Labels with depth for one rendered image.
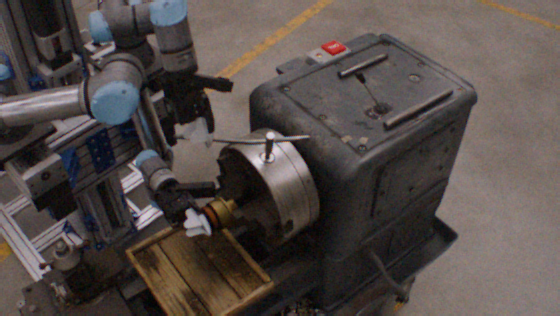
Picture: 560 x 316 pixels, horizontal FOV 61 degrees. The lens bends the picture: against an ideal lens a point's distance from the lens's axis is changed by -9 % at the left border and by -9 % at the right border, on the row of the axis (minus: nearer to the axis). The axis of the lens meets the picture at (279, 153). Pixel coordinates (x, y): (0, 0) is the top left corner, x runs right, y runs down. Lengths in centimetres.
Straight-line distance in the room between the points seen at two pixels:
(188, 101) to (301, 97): 46
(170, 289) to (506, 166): 237
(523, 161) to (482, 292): 107
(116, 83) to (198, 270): 60
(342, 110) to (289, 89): 17
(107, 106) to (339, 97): 65
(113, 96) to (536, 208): 250
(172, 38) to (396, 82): 76
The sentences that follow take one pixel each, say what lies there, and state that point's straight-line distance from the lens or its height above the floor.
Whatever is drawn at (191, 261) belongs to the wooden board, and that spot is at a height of 89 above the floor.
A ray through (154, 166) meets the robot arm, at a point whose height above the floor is 112.
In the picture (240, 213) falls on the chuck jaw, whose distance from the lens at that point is 138.
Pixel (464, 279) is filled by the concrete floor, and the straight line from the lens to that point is 271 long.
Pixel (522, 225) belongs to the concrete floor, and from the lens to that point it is 306.
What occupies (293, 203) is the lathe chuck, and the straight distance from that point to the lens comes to 134.
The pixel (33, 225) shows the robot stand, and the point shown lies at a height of 21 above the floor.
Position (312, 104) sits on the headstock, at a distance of 147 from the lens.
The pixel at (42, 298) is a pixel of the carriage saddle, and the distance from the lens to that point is 160.
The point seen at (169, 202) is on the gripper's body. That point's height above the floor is 111.
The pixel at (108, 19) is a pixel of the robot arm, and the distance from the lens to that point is 119.
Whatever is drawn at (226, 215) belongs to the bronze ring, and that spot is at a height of 110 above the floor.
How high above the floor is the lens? 217
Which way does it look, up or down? 44 degrees down
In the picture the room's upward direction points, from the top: straight up
